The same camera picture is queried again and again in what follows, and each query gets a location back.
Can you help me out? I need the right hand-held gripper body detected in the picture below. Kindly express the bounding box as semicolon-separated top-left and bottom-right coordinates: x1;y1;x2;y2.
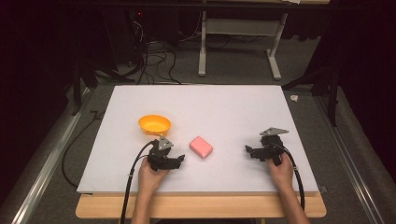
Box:
256;126;290;167

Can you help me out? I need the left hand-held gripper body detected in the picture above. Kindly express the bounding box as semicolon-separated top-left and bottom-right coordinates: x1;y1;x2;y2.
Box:
147;135;176;173

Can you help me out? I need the person's left hand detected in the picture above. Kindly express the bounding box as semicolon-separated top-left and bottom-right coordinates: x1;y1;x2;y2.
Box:
137;157;171;196

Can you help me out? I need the person's right hand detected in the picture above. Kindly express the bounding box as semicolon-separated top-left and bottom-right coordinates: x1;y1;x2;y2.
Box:
267;153;295;192

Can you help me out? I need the pink soap bar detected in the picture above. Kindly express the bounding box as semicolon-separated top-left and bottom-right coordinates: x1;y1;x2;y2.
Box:
189;135;214;160

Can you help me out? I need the orange plastic bowl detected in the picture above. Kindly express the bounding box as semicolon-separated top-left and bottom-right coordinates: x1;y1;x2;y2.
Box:
137;114;173;137

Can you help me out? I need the wooden table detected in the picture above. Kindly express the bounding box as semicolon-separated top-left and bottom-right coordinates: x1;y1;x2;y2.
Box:
75;190;328;219

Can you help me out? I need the white foam board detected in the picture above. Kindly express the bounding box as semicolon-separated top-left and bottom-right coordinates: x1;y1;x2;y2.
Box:
77;84;320;196

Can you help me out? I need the black metal stand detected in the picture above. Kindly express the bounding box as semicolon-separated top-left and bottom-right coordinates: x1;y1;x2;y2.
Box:
70;57;99;117
281;65;341;127

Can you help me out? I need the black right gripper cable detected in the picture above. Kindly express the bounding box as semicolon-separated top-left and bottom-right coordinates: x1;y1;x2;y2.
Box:
272;142;306;211

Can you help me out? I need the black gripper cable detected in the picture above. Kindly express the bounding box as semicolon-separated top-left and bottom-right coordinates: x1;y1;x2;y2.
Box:
272;142;306;211
119;139;157;224

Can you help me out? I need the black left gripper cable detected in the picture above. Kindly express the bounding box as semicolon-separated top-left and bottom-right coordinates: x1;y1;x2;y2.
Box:
119;139;157;224

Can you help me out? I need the aluminium rail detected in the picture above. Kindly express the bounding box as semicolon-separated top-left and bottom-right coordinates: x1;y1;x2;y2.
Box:
313;95;387;224
11;89;92;224

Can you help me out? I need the thin black floor cable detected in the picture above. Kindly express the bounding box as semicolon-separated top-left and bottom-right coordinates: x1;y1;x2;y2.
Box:
61;110;106;189

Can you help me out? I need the bundle of black floor cables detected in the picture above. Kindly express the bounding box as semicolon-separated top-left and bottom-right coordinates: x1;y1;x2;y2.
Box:
125;12;183;86

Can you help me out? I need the white metal desk frame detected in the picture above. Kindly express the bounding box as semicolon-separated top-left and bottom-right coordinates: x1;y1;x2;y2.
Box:
197;10;290;81

